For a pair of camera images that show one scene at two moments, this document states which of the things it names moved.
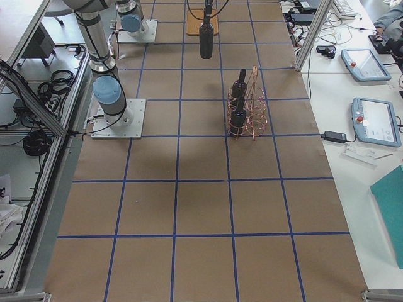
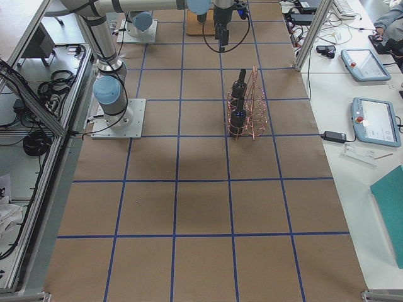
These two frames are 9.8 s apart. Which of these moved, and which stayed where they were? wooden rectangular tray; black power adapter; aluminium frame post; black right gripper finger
Moved: black right gripper finger
Stayed: black power adapter; wooden rectangular tray; aluminium frame post
